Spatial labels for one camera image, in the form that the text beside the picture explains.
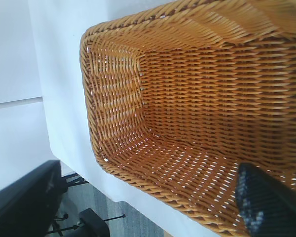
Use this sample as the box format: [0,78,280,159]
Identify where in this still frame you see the scuffed right gripper right finger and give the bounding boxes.
[234,161,296,237]

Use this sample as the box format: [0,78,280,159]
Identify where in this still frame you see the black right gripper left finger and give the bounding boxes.
[0,159,70,237]

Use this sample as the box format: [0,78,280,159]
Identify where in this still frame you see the woven wicker rectangular basket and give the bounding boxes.
[79,0,296,237]

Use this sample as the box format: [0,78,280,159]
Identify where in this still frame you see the black stand with rods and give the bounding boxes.
[51,172,127,237]

